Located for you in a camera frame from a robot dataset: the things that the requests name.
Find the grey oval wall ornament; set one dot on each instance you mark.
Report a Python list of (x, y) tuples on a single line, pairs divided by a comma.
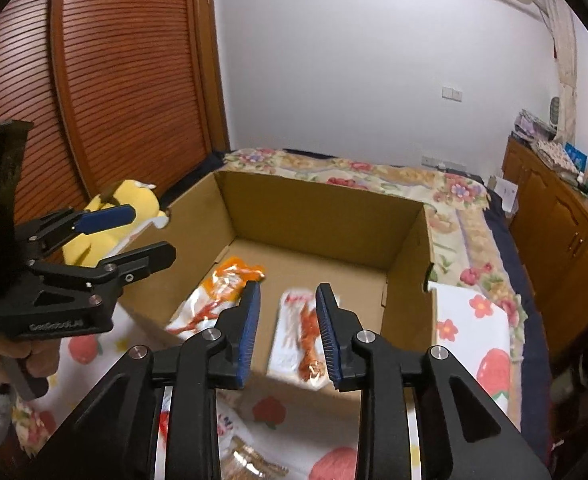
[(554, 111)]

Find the cardboard box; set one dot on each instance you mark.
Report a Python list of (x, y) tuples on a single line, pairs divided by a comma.
[(314, 220)]

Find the wooden desk with clutter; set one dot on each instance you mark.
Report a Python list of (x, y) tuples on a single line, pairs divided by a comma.
[(564, 240)]

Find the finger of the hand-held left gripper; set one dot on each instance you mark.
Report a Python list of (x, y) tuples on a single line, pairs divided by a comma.
[(106, 216), (138, 260)]

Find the white wall switch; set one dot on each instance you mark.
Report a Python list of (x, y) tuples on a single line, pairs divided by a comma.
[(452, 94)]

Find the white paper box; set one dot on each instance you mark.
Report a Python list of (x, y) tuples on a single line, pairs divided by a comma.
[(505, 194)]

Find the clear biscuit packet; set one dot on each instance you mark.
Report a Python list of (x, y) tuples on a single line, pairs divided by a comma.
[(251, 460)]

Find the blue card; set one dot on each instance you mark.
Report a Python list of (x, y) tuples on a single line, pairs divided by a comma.
[(575, 156)]

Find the stack of patterned cloth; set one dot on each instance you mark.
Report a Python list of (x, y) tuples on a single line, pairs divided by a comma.
[(534, 125)]

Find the white red snack packet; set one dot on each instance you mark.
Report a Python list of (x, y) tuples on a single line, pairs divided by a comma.
[(294, 330)]

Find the beige curtain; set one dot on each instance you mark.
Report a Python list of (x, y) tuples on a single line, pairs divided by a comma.
[(564, 60)]

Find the person's left hand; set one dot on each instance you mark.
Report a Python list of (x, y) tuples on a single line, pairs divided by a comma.
[(41, 360)]

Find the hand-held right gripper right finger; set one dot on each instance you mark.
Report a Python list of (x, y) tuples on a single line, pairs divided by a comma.
[(330, 340)]

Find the orange snack packet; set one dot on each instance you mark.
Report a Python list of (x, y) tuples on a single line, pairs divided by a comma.
[(213, 290)]

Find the dark blue bed sheet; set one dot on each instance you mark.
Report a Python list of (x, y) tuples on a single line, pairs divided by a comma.
[(524, 360)]

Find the white flower print sheet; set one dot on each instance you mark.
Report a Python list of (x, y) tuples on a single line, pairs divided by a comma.
[(466, 360)]

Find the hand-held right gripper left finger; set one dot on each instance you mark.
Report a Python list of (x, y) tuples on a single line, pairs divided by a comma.
[(251, 332)]

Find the yellow plush toy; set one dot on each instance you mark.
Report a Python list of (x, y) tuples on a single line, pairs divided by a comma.
[(146, 200)]

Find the wooden louvered wardrobe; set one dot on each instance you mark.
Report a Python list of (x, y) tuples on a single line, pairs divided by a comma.
[(123, 85)]

